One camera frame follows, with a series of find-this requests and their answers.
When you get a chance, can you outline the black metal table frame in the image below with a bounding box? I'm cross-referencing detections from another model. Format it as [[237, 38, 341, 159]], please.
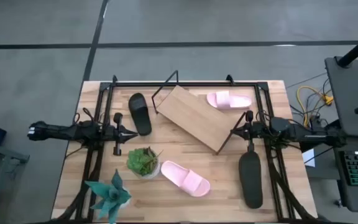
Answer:
[[51, 74, 319, 224]]

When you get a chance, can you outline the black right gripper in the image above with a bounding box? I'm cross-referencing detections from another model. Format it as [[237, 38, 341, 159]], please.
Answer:
[[230, 111, 272, 152]]

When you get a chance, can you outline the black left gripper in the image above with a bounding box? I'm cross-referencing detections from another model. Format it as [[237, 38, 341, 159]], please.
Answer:
[[103, 112, 139, 156]]

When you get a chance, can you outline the teal artificial plant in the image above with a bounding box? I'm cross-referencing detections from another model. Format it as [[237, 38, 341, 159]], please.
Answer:
[[85, 169, 132, 224]]

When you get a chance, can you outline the wooden shelf with metal frame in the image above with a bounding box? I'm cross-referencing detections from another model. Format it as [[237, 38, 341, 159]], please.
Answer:
[[151, 70, 247, 156]]

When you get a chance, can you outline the black pole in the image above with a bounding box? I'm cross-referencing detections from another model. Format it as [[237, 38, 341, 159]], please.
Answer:
[[336, 28, 358, 68]]

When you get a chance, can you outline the white paper sheet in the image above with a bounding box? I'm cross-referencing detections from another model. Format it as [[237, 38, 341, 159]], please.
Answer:
[[302, 148, 316, 168]]

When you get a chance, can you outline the green succulent in patterned pot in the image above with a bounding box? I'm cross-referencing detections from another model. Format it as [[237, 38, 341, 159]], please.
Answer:
[[126, 147, 163, 180]]

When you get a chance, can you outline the black slide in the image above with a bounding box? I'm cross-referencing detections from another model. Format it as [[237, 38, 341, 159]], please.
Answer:
[[128, 92, 153, 136], [238, 150, 264, 209]]

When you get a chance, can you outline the pink slide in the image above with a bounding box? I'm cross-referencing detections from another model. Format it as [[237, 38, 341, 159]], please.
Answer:
[[160, 160, 211, 198], [206, 90, 252, 110]]

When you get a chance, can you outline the yellow cable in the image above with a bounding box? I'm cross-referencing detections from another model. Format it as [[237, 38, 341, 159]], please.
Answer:
[[296, 85, 334, 127]]

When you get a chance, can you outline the grey cart top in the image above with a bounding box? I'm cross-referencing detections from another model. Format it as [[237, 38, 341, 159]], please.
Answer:
[[324, 55, 358, 139]]

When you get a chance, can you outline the grey side table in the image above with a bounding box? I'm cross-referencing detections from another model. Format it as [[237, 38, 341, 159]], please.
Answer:
[[0, 139, 30, 224]]

